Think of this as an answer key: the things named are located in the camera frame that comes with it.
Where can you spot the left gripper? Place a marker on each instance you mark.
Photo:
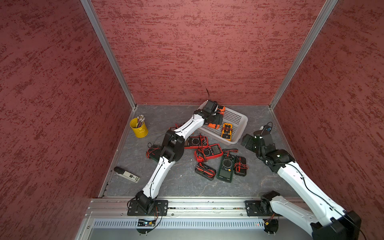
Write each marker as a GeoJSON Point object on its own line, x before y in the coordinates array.
{"type": "Point", "coordinates": [218, 119]}

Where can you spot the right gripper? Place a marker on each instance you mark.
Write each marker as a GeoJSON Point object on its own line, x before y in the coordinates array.
{"type": "Point", "coordinates": [250, 140]}

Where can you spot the orange black multimeter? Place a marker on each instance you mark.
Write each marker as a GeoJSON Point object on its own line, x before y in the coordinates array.
{"type": "Point", "coordinates": [220, 108]}

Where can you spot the yellow multimeter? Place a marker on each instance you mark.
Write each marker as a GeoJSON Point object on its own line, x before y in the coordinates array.
{"type": "Point", "coordinates": [227, 131]}

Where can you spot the black multimeter face down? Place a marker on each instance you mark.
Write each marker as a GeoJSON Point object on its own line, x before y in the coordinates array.
{"type": "Point", "coordinates": [240, 167]}

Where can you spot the red multimeter with leads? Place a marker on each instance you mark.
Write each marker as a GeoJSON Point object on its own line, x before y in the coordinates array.
{"type": "Point", "coordinates": [207, 153]}

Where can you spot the green large multimeter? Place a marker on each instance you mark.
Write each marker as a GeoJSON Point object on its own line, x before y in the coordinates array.
{"type": "Point", "coordinates": [226, 169]}

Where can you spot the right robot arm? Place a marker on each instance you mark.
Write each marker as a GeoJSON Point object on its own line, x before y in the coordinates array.
{"type": "Point", "coordinates": [326, 220]}

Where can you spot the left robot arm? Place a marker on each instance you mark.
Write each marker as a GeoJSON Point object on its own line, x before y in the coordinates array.
{"type": "Point", "coordinates": [172, 149]}

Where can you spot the white plastic perforated basket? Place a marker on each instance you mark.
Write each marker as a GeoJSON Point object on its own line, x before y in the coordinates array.
{"type": "Point", "coordinates": [238, 122]}

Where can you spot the red black multimeter upper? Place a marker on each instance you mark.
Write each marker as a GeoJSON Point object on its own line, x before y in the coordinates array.
{"type": "Point", "coordinates": [195, 142]}

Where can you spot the dark green multimeter left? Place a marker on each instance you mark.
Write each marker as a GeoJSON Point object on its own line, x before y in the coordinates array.
{"type": "Point", "coordinates": [154, 153]}

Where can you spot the yellow metal pen cup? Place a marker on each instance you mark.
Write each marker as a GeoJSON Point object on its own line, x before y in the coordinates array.
{"type": "Point", "coordinates": [140, 130]}

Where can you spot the pens in cup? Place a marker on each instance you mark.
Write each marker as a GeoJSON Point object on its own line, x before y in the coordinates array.
{"type": "Point", "coordinates": [140, 121]}

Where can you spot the white grey handheld tester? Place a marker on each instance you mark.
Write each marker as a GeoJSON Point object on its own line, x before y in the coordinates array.
{"type": "Point", "coordinates": [127, 175]}

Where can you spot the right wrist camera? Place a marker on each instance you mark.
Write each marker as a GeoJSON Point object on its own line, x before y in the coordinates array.
{"type": "Point", "coordinates": [265, 129]}

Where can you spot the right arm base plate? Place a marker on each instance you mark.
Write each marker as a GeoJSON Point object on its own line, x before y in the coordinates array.
{"type": "Point", "coordinates": [255, 208]}

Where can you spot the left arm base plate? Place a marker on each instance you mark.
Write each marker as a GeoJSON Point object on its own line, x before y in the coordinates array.
{"type": "Point", "coordinates": [158, 207]}

